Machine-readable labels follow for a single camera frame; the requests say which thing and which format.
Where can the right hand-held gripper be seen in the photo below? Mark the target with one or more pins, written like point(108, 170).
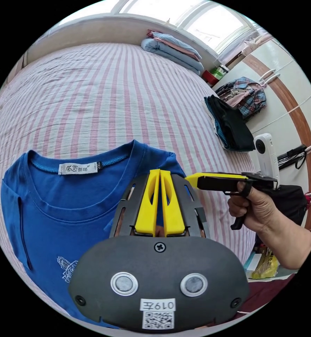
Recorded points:
point(218, 184)

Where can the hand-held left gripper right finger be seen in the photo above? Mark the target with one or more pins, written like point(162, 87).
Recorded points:
point(173, 216)

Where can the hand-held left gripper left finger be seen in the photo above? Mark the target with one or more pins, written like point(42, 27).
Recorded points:
point(146, 213)

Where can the blue short sleeve shirt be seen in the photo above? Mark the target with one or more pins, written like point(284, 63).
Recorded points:
point(66, 223)

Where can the person's right forearm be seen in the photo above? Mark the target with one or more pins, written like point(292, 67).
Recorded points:
point(286, 244)

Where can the person's right hand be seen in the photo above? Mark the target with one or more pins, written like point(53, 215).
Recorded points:
point(258, 210)

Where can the pile of clothes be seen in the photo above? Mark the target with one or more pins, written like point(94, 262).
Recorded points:
point(233, 126)

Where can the heap of plaid shirts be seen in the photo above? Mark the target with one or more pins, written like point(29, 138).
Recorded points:
point(247, 97)

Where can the black bag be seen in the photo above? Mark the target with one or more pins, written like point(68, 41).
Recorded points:
point(292, 205)

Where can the yellow bag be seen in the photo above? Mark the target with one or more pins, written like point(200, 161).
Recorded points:
point(265, 267)

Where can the red and green box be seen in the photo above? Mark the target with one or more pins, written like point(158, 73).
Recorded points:
point(214, 75)

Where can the white cupboard with brown stripe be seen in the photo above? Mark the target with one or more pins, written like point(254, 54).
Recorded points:
point(284, 105)

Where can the person's body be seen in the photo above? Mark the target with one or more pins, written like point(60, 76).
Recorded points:
point(265, 292)

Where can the stack of folded quilts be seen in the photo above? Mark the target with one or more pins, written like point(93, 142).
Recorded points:
point(171, 48)

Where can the window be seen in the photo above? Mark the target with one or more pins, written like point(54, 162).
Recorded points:
point(210, 21)

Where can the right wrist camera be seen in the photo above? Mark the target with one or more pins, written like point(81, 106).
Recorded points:
point(267, 155)

